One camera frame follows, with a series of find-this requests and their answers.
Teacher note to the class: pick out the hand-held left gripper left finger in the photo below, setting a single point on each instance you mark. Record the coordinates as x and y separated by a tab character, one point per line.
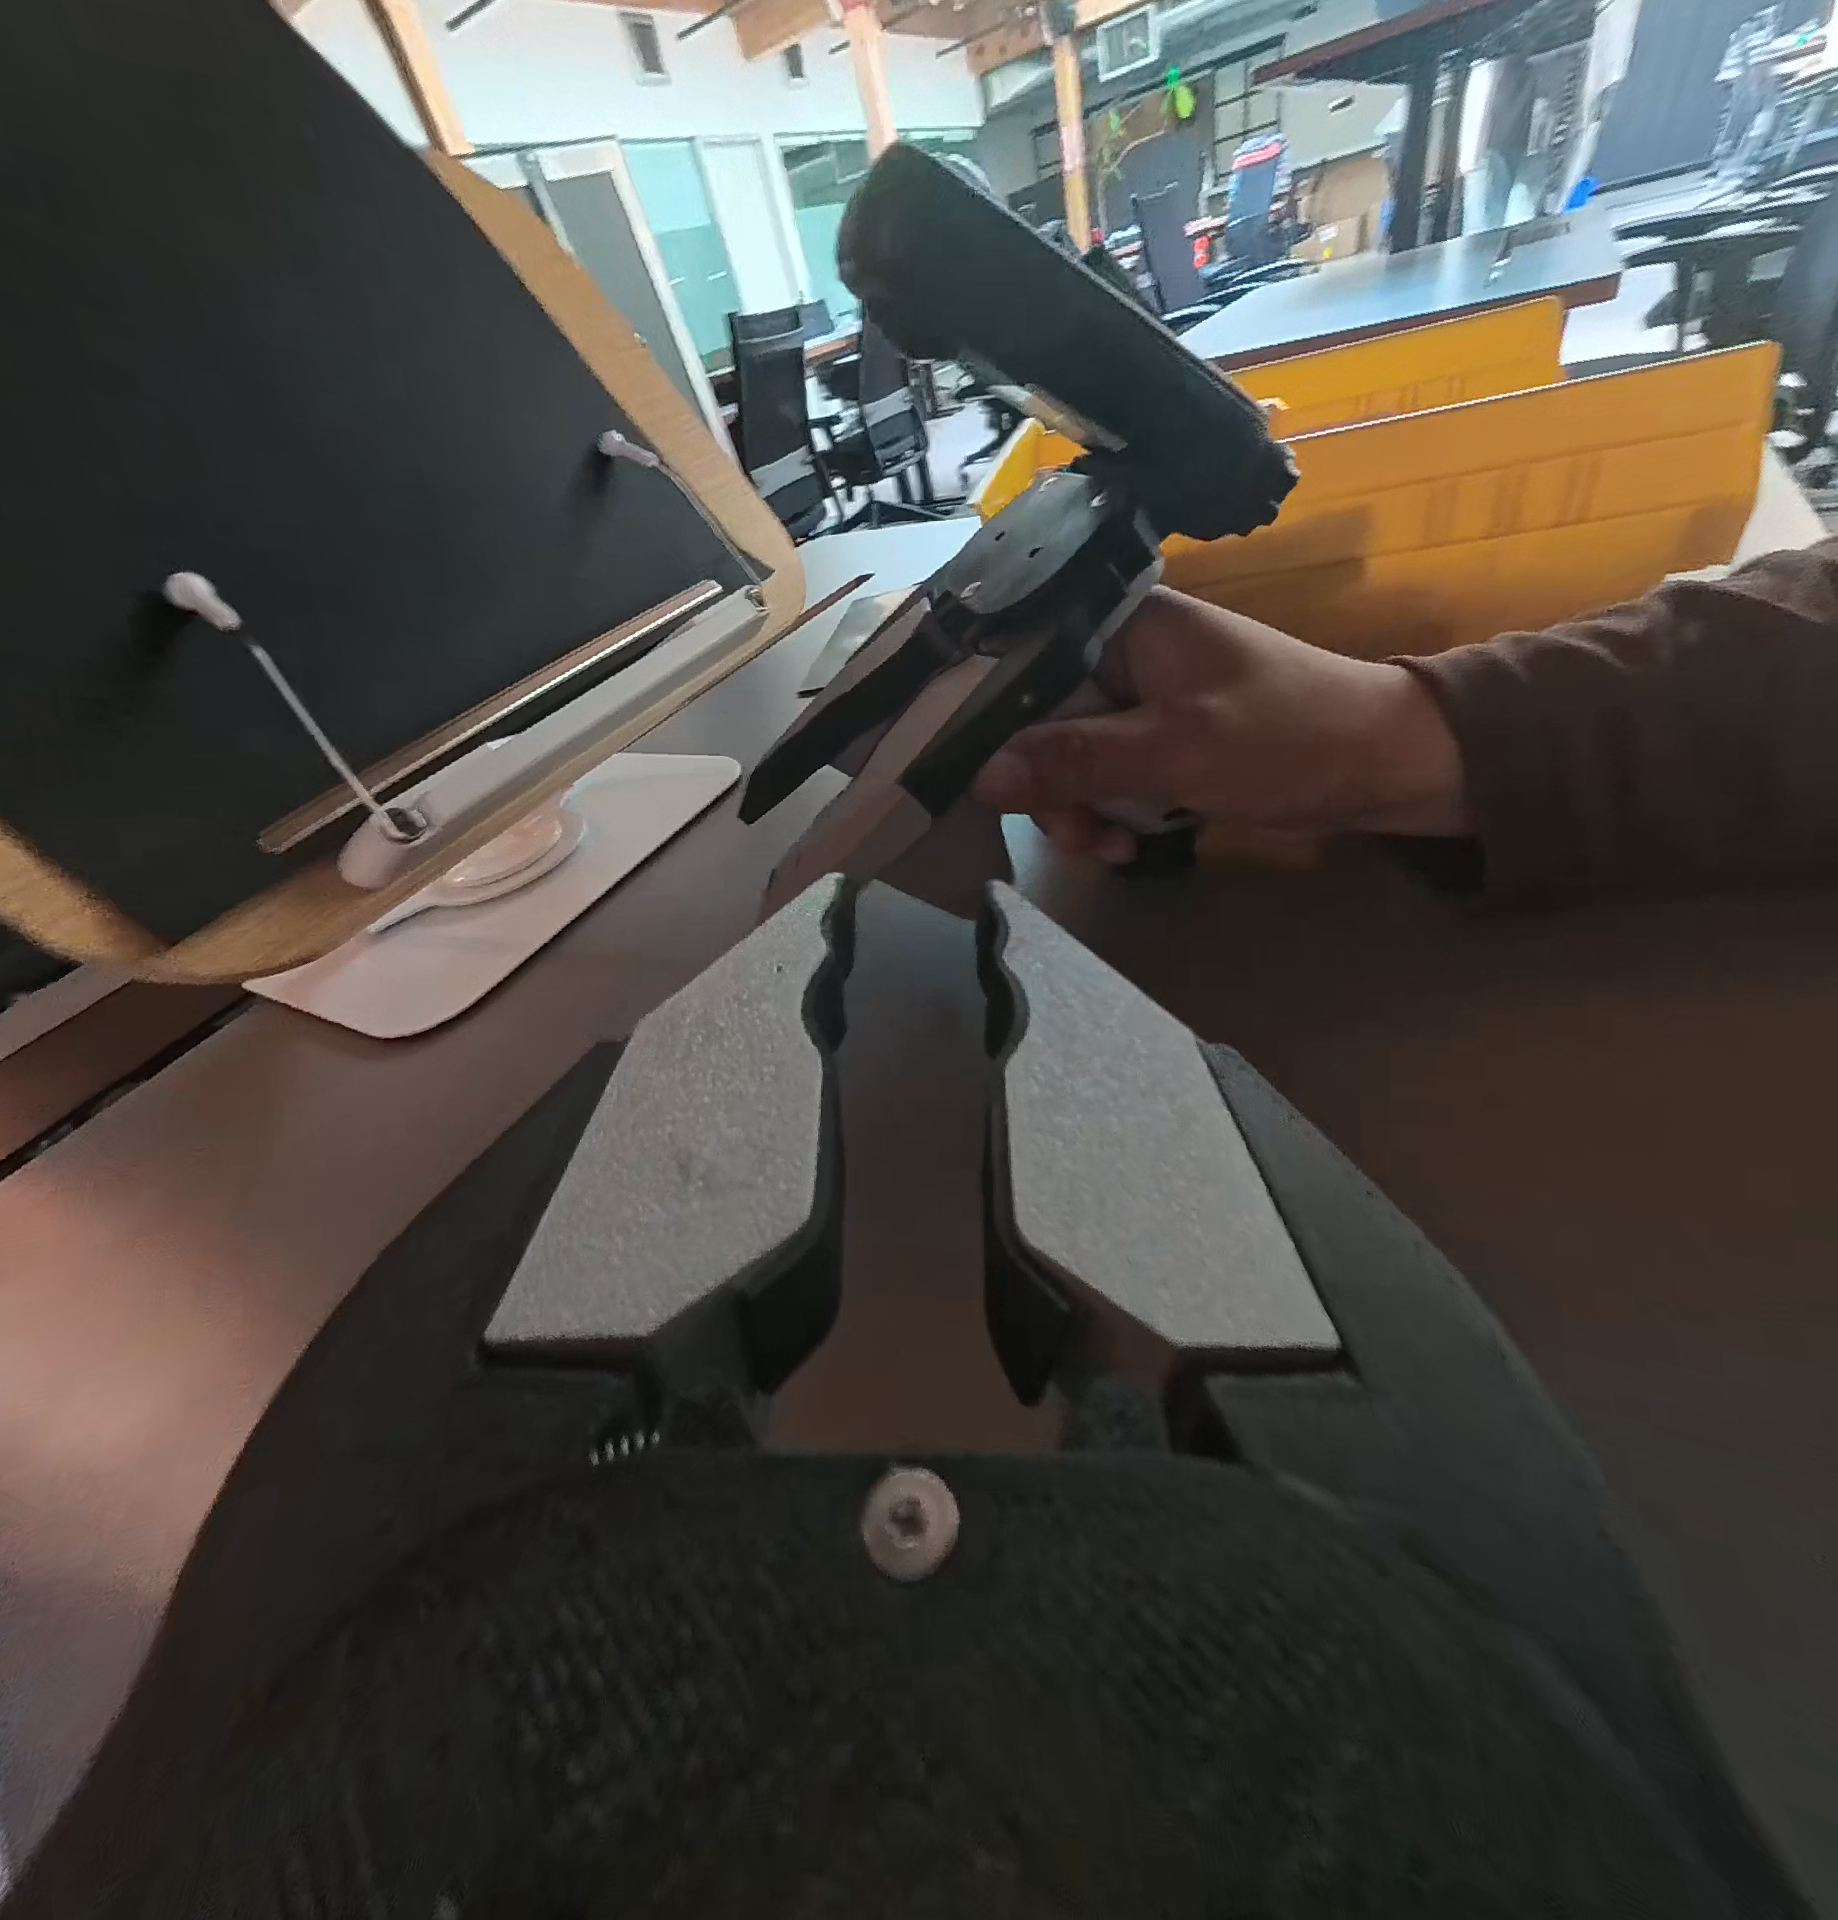
678	1184

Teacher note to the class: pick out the yellow storage bin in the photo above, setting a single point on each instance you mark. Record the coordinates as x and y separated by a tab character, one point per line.
1534	477

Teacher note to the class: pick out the thin brown wooden stick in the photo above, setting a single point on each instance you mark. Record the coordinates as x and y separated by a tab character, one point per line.
837	592

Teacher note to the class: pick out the glossy rectangular plate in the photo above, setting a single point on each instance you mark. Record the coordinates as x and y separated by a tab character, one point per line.
858	639

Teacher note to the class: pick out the tall standing desk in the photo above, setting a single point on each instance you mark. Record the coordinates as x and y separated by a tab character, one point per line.
1430	61

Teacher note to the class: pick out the person's right hand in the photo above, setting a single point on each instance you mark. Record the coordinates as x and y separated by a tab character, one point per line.
1267	733

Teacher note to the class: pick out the black mesh office chair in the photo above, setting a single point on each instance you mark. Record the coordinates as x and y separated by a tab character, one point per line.
776	403
885	421

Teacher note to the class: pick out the black high-back office chair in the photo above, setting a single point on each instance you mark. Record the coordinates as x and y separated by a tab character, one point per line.
1836	285

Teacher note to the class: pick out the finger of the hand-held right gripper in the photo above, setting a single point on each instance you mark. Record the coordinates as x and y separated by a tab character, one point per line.
846	707
935	754

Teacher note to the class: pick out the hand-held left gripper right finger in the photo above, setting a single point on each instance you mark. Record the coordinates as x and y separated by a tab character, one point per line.
1144	1184

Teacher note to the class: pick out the wooden book stand black panel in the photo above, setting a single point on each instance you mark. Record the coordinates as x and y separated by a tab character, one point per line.
261	449

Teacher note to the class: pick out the person's right forearm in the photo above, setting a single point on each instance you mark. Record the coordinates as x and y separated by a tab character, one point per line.
1672	707

